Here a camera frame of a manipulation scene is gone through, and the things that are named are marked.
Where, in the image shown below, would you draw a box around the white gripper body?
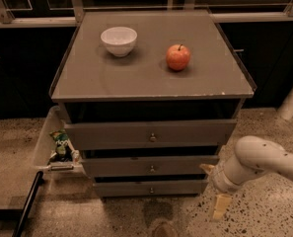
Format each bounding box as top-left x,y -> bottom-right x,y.
211,161 -> 242,194

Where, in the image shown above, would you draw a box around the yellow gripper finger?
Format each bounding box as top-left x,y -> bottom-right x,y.
199,164 -> 215,175
210,194 -> 233,221

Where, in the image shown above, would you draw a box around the grey bottom drawer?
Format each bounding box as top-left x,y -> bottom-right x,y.
94,180 -> 207,198

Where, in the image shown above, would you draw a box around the grey drawer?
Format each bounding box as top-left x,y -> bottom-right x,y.
82,155 -> 219,177
64,119 -> 237,150
94,180 -> 207,198

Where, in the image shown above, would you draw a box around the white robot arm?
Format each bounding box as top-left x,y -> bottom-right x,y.
199,135 -> 293,222

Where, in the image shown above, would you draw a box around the grey middle drawer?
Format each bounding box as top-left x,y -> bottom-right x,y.
82,155 -> 219,177

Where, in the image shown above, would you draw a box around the grey drawer cabinet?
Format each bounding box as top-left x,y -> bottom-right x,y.
51,10 -> 256,185

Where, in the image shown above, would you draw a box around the grey top drawer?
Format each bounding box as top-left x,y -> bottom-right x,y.
64,119 -> 237,150

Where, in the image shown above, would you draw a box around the red apple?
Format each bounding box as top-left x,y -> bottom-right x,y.
166,44 -> 190,71

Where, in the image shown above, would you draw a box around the green snack bag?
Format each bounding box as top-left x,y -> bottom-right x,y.
49,129 -> 72,162

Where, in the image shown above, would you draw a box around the clear plastic bin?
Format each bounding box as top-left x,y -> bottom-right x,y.
33,106 -> 83,173

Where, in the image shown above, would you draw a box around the white ceramic bowl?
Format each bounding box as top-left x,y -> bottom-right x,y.
101,27 -> 137,57

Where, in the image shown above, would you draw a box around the black pole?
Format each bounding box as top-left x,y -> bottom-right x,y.
12,171 -> 44,237

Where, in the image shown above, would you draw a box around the metal railing frame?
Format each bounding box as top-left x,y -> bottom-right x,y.
0,0 -> 293,30

